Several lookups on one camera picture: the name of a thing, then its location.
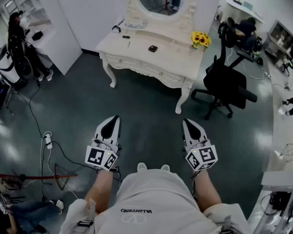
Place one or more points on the red stand bar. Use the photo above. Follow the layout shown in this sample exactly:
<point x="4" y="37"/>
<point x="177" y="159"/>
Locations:
<point x="39" y="178"/>

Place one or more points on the white wet wipes pack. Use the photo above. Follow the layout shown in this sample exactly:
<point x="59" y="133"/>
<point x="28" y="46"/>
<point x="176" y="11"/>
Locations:
<point x="136" y="24"/>

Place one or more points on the white round table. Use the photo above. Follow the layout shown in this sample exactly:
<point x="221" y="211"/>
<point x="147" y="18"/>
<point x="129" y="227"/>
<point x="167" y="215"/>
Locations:
<point x="234" y="5"/>

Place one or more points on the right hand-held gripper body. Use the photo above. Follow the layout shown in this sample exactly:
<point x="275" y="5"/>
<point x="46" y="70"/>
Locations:
<point x="205" y="155"/>

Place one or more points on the small black stick object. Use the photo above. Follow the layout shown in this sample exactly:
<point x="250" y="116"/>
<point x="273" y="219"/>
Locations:
<point x="126" y="36"/>

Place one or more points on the white ornate dressing table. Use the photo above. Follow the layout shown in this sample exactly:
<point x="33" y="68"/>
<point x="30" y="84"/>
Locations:
<point x="171" y="57"/>

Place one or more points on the person's white shoe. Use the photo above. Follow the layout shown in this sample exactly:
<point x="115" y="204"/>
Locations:
<point x="165" y="167"/>
<point x="141" y="166"/>

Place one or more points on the white equipment rack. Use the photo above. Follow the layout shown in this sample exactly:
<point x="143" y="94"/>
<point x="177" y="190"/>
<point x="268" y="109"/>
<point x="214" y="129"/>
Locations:
<point x="278" y="179"/>

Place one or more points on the white power strip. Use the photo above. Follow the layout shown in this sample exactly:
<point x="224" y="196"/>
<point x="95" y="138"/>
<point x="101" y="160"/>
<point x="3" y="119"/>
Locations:
<point x="267" y="75"/>
<point x="48" y="141"/>

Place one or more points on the silver pen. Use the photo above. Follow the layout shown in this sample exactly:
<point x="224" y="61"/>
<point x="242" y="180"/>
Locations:
<point x="129" y="44"/>

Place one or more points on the grey glass cabinet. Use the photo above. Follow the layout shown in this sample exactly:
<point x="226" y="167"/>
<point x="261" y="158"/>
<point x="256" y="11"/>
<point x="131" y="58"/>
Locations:
<point x="280" y="33"/>

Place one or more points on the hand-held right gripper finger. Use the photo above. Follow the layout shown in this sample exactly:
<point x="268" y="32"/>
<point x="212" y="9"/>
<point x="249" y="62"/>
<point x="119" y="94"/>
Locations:
<point x="201" y="135"/>
<point x="186" y="136"/>

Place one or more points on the white cart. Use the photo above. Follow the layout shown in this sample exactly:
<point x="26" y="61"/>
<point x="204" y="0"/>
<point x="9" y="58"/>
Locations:
<point x="5" y="64"/>

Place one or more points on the person's left forearm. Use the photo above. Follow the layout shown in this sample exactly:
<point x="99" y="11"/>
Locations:
<point x="100" y="186"/>

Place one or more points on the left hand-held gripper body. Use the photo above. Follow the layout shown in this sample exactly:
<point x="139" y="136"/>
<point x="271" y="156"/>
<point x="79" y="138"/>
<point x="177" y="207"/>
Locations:
<point x="97" y="156"/>

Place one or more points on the person's white shirt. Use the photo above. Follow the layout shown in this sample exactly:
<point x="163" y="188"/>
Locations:
<point x="156" y="194"/>

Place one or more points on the black office chair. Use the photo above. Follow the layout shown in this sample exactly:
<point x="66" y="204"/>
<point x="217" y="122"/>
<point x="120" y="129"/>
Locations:
<point x="224" y="84"/>

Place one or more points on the person's right forearm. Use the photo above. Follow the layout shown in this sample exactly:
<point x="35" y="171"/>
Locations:
<point x="207" y="189"/>

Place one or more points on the yellow sunflower bouquet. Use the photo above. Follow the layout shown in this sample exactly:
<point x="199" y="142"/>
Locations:
<point x="201" y="39"/>

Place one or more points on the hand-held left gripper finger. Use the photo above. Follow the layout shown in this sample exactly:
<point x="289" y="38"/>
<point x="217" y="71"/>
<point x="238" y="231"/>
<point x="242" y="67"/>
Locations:
<point x="100" y="130"/>
<point x="116" y="133"/>

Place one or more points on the white desk drawer with knob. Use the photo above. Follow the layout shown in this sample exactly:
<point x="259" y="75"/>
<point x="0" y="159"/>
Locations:
<point x="122" y="61"/>
<point x="161" y="72"/>

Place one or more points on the small black box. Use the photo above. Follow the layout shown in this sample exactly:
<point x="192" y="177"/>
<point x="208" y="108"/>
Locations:
<point x="152" y="48"/>

